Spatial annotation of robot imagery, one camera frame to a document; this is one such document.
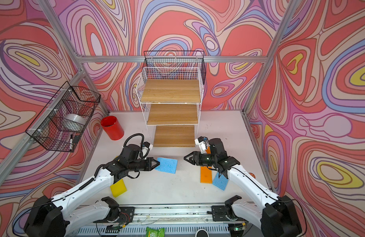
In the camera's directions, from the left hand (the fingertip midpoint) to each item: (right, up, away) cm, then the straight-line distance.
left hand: (161, 163), depth 78 cm
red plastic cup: (-35, +19, +17) cm, 43 cm away
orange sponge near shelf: (+24, +8, -9) cm, 27 cm away
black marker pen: (-44, +11, -7) cm, 46 cm away
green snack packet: (-2, -30, -11) cm, 32 cm away
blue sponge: (+3, -1, -1) cm, 3 cm away
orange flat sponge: (+25, -9, +6) cm, 27 cm away
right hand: (+14, +1, -1) cm, 14 cm away
